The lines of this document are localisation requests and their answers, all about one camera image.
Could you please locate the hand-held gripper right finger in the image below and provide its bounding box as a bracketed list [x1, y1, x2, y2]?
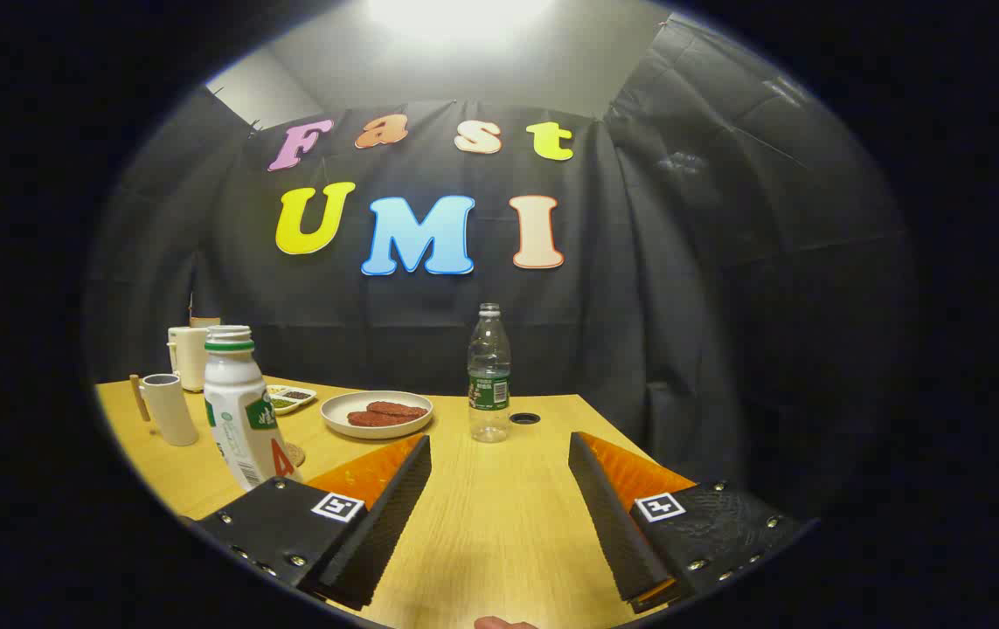
[568, 432, 817, 614]

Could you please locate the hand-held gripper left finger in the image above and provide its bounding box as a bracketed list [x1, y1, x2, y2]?
[193, 434, 432, 611]

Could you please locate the white juice bottle green ring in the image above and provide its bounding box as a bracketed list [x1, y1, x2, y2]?
[203, 325, 299, 492]

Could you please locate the white cup wooden handle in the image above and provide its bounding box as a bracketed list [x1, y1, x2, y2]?
[129, 373, 200, 447]

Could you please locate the clear plastic water bottle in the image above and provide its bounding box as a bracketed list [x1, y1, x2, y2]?
[467, 303, 512, 444]

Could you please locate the wooden table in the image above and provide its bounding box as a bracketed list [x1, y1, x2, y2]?
[95, 376, 692, 629]

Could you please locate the white round plate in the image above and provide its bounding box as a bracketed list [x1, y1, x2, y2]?
[321, 391, 434, 439]

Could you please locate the small white seed tray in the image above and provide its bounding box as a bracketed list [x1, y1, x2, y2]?
[265, 384, 318, 415]

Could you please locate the cream toaster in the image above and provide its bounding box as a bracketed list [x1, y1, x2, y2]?
[167, 326, 212, 392]

